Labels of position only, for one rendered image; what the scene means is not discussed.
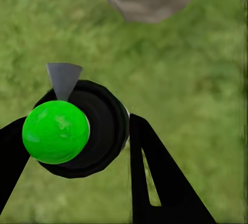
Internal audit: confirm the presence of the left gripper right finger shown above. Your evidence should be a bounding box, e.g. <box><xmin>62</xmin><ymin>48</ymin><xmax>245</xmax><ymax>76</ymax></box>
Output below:
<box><xmin>129</xmin><ymin>114</ymin><xmax>216</xmax><ymax>224</ymax></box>

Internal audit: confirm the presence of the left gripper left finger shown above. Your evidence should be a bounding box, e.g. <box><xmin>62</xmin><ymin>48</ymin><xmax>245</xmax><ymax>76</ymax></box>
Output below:
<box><xmin>0</xmin><ymin>117</ymin><xmax>30</xmax><ymax>214</ymax></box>

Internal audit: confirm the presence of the pesticide atomizer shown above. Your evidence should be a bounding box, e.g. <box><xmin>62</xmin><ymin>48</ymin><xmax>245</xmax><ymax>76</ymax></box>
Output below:
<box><xmin>22</xmin><ymin>61</ymin><xmax>130</xmax><ymax>179</ymax></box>

